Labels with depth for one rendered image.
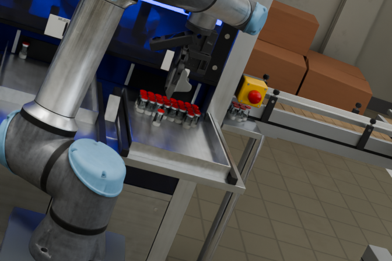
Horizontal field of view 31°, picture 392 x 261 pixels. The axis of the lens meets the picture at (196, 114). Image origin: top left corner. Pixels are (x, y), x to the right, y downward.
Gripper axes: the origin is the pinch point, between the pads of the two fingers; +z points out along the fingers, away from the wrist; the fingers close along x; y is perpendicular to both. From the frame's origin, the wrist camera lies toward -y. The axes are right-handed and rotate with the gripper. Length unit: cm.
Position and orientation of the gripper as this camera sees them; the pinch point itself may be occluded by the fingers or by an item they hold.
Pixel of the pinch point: (166, 91)
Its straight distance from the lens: 191.0
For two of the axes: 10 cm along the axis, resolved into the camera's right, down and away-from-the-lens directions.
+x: -1.4, -4.1, 9.0
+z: -3.5, 8.7, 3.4
